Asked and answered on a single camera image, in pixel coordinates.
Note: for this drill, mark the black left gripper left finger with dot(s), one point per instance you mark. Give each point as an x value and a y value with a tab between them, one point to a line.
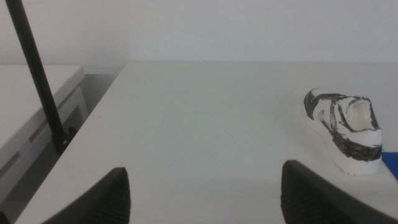
109	202

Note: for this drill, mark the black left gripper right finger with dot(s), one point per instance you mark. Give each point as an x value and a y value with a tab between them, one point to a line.
311	199

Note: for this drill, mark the white shoe with black markings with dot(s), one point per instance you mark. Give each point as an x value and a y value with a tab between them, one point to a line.
351	146

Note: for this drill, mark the blue rectangular mat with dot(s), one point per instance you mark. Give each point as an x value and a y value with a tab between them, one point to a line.
392	163

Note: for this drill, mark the black pole clamp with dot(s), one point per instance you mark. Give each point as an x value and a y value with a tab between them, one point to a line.
62	141

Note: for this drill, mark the white side table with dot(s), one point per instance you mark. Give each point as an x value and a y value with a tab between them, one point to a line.
21	99

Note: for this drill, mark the black stand pole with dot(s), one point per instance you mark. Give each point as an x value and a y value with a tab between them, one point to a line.
35	67

